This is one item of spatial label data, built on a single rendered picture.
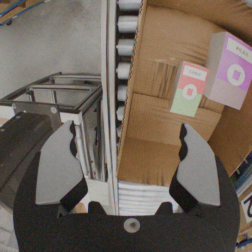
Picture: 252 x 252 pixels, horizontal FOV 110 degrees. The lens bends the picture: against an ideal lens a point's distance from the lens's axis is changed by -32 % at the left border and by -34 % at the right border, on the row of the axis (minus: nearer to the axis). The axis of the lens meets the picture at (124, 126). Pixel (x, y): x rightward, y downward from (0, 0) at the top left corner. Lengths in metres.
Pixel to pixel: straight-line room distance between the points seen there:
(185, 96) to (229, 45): 0.16
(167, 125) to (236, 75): 0.24
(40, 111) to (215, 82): 0.53
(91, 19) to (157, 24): 0.90
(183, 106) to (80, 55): 1.01
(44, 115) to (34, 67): 1.09
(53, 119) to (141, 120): 0.30
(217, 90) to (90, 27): 1.05
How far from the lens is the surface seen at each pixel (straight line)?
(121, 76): 0.35
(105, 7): 0.38
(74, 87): 0.77
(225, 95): 0.34
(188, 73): 0.32
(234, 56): 0.33
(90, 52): 1.17
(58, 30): 1.33
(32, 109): 0.53
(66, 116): 0.46
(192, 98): 0.34
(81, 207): 1.00
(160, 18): 0.34
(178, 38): 0.34
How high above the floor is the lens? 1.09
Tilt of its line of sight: 57 degrees down
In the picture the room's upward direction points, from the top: 167 degrees counter-clockwise
